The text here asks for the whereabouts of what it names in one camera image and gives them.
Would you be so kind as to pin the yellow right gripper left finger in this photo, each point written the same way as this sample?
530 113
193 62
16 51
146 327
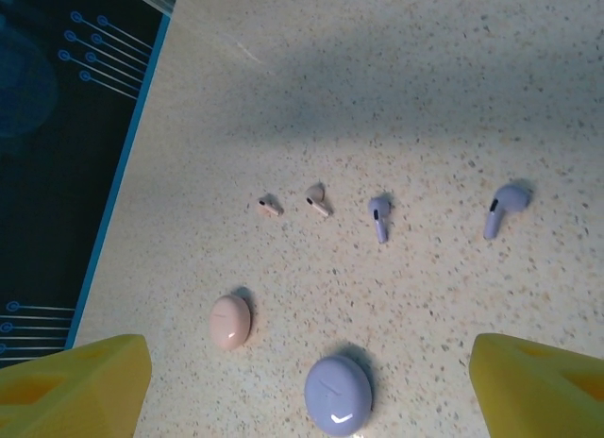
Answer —
71 395

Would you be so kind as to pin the small dark screw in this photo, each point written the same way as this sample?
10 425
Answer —
379 212

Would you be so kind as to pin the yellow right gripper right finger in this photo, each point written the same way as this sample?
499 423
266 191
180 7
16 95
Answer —
542 395

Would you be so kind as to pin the pink earbud charging case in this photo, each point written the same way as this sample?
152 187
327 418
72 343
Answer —
229 321

